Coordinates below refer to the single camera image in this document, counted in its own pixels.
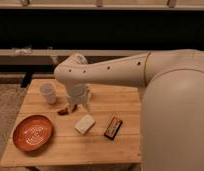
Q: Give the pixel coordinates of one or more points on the white sponge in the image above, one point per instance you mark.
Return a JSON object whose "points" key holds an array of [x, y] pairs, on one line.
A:
{"points": [[84, 124]]}

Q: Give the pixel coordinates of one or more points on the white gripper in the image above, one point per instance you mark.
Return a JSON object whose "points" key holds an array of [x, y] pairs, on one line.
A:
{"points": [[78, 94]]}

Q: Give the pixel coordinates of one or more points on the dark snack bar package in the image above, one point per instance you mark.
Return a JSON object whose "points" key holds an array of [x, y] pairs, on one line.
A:
{"points": [[113, 128]]}

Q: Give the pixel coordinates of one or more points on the orange ceramic bowl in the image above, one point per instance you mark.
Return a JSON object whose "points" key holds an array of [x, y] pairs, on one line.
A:
{"points": [[32, 133]]}

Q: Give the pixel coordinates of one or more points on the red chili pepper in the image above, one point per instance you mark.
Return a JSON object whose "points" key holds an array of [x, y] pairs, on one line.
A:
{"points": [[65, 111]]}

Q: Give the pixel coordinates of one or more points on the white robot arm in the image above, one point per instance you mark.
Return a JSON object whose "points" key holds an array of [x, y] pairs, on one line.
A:
{"points": [[172, 108]]}

